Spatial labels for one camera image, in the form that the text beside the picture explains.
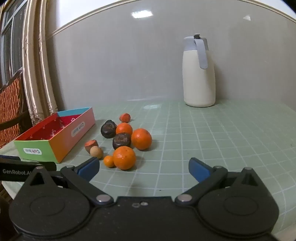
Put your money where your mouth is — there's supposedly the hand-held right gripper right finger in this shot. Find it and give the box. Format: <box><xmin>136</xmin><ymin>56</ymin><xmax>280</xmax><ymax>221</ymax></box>
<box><xmin>174</xmin><ymin>157</ymin><xmax>272</xmax><ymax>205</ymax></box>

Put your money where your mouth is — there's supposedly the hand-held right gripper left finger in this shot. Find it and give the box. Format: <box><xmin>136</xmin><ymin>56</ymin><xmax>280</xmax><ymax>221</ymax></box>
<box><xmin>22</xmin><ymin>157</ymin><xmax>114</xmax><ymax>207</ymax></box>

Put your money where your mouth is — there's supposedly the green-brown kiwi fruit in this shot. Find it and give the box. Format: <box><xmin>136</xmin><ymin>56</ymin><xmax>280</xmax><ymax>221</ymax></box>
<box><xmin>90</xmin><ymin>146</ymin><xmax>104</xmax><ymax>159</ymax></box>

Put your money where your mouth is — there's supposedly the small mandarin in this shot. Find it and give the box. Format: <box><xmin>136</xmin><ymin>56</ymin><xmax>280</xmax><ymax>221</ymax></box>
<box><xmin>103</xmin><ymin>155</ymin><xmax>115</xmax><ymax>168</ymax></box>

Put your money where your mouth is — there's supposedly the brown round fruit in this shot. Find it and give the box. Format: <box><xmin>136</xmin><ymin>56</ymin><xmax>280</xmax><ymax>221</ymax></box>
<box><xmin>84</xmin><ymin>140</ymin><xmax>99</xmax><ymax>153</ymax></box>

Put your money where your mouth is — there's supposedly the colourful cardboard box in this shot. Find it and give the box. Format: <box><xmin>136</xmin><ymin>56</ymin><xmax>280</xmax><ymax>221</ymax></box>
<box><xmin>14</xmin><ymin>107</ymin><xmax>96</xmax><ymax>164</ymax></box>

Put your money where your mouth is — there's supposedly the large orange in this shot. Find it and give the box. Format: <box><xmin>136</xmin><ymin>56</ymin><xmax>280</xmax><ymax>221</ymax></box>
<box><xmin>131</xmin><ymin>128</ymin><xmax>152</xmax><ymax>151</ymax></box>
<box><xmin>113</xmin><ymin>146</ymin><xmax>136</xmax><ymax>170</ymax></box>

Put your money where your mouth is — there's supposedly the dark mangosteen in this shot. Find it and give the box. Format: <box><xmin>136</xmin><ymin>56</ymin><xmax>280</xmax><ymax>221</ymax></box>
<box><xmin>112</xmin><ymin>133</ymin><xmax>132</xmax><ymax>150</ymax></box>
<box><xmin>100</xmin><ymin>120</ymin><xmax>117</xmax><ymax>139</ymax></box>

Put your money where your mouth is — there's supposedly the medium orange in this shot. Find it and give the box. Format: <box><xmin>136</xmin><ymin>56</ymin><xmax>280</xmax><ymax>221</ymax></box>
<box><xmin>116</xmin><ymin>123</ymin><xmax>133</xmax><ymax>137</ymax></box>

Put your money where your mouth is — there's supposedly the green grid table mat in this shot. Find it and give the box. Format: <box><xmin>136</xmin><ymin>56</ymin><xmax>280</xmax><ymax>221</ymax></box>
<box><xmin>0</xmin><ymin>98</ymin><xmax>296</xmax><ymax>241</ymax></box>

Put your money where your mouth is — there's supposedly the wicker wooden bench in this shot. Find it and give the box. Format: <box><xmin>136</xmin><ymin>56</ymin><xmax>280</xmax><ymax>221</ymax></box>
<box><xmin>0</xmin><ymin>70</ymin><xmax>33</xmax><ymax>149</ymax></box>

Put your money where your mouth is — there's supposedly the cream thermos jug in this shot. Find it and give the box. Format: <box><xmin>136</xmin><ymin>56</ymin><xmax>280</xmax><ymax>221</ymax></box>
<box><xmin>182</xmin><ymin>34</ymin><xmax>216</xmax><ymax>108</ymax></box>

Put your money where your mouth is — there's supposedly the beige satin curtain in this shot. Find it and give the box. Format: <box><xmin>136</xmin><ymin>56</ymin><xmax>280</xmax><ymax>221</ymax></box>
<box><xmin>22</xmin><ymin>0</ymin><xmax>58</xmax><ymax>127</ymax></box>

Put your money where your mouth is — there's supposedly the window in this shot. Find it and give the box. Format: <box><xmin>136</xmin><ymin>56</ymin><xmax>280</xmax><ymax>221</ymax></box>
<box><xmin>0</xmin><ymin>0</ymin><xmax>28</xmax><ymax>88</ymax></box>

